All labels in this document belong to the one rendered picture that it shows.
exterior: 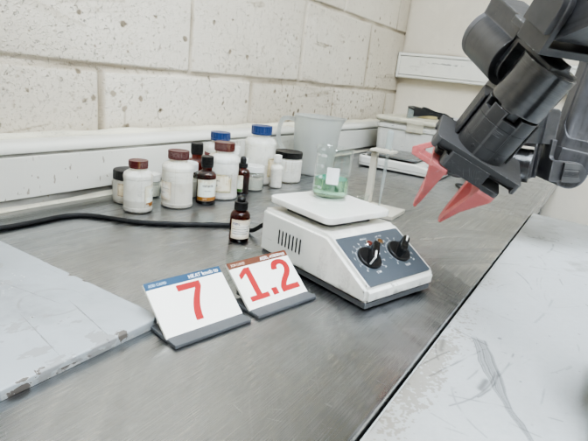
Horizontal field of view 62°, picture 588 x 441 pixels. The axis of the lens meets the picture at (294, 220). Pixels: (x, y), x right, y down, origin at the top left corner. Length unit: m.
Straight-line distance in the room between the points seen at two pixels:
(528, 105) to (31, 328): 0.50
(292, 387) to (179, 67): 0.81
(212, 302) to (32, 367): 0.17
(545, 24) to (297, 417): 0.38
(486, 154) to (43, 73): 0.68
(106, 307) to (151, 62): 0.63
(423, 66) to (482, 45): 1.53
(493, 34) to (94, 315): 0.48
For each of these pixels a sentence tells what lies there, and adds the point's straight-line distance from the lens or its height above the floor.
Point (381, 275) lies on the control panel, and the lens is 0.59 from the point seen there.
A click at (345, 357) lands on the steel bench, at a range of 0.48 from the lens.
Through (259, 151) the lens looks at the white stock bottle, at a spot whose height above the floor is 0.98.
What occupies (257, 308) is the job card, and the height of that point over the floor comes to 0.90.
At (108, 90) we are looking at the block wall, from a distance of 0.99.
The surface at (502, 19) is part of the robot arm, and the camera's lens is 0.58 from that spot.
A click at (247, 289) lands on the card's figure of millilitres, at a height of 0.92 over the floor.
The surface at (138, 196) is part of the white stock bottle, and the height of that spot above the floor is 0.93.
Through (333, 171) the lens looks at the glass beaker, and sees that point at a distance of 0.67.
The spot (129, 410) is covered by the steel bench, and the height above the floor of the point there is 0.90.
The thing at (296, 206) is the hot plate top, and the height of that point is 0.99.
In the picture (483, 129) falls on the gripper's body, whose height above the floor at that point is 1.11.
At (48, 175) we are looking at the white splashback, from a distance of 0.89.
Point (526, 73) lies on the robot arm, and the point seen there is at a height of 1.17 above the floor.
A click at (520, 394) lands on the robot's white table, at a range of 0.50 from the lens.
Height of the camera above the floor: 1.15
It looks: 16 degrees down
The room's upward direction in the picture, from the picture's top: 6 degrees clockwise
